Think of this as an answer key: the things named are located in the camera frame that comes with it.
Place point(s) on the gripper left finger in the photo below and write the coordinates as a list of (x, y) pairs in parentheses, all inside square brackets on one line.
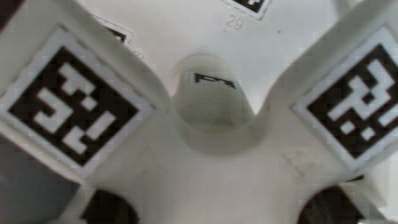
[(108, 210)]

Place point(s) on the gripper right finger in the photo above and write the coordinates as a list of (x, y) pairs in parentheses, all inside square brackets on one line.
[(329, 208)]

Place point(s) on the white cross-shaped table base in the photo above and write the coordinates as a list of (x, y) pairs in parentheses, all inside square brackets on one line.
[(73, 108)]

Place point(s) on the white round table top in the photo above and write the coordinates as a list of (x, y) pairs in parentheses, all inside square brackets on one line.
[(311, 50)]

